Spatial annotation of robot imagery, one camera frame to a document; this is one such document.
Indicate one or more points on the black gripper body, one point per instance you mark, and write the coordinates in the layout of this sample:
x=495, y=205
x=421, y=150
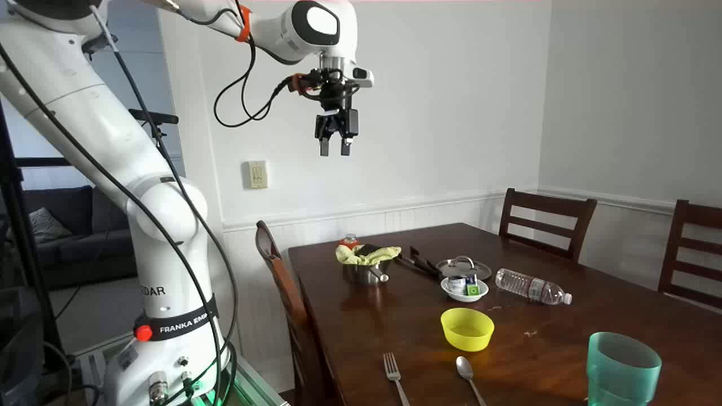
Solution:
x=334, y=90

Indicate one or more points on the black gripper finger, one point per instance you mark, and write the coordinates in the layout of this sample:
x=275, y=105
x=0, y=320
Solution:
x=326, y=132
x=349, y=132

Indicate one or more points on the yellow plastic bowl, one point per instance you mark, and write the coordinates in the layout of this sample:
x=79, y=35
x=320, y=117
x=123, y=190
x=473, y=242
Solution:
x=466, y=330

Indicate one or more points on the silver metal fork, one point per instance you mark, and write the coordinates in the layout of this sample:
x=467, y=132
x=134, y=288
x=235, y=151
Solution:
x=394, y=370

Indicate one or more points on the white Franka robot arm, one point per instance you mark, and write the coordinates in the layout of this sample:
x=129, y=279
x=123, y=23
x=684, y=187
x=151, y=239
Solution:
x=91, y=105

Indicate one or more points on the yellow cloth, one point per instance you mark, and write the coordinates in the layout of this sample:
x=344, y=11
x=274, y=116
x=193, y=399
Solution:
x=353, y=255

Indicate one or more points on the small metal saucepan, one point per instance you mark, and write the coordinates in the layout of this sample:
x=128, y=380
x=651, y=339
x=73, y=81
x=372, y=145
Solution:
x=363, y=274

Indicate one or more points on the black ladle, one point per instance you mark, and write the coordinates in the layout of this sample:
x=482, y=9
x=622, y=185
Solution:
x=414, y=266

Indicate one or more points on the black spatula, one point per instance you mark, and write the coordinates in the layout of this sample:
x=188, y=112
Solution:
x=428, y=264

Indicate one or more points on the dark wooden chair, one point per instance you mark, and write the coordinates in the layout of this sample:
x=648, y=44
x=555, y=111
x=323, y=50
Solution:
x=544, y=203
x=696, y=215
x=289, y=300

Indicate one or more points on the silver pot lid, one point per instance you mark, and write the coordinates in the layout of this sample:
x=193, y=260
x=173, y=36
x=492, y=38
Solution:
x=466, y=266

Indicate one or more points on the small blue green bottle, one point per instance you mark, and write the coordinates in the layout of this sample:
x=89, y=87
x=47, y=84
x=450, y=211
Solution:
x=473, y=284

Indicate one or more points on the clear plastic water bottle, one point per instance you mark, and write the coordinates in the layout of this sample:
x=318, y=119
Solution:
x=531, y=284

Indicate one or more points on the dark grey sofa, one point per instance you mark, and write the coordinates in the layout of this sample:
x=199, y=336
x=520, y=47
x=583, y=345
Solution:
x=91, y=239

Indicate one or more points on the silver metal spoon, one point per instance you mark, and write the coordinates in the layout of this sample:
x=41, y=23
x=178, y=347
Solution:
x=466, y=367

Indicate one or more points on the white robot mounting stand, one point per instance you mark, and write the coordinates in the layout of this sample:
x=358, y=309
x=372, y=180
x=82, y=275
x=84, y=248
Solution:
x=255, y=391

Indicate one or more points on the grey sofa pillow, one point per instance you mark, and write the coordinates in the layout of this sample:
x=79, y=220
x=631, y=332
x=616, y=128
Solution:
x=47, y=225

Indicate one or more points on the translucent green plastic cup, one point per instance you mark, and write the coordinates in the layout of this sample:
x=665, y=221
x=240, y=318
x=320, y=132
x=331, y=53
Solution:
x=623, y=372

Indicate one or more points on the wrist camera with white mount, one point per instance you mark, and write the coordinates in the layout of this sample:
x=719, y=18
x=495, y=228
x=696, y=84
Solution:
x=361, y=75

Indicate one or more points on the white wall switch plate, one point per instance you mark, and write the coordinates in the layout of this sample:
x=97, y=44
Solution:
x=255, y=175

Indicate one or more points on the black camera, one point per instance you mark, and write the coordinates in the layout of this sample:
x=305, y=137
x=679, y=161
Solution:
x=153, y=116

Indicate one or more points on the black camera stand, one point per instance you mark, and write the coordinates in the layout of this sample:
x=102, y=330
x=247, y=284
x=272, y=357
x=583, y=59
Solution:
x=23, y=248

